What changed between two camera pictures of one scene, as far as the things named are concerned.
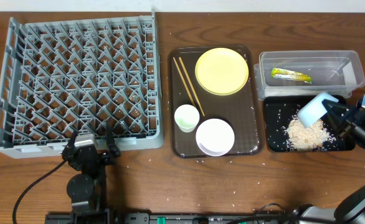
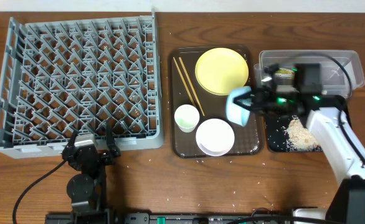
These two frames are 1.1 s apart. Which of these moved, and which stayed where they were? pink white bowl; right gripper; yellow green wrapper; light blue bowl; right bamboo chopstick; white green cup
Moved: light blue bowl; right gripper
Stayed: white green cup; pink white bowl; right bamboo chopstick; yellow green wrapper
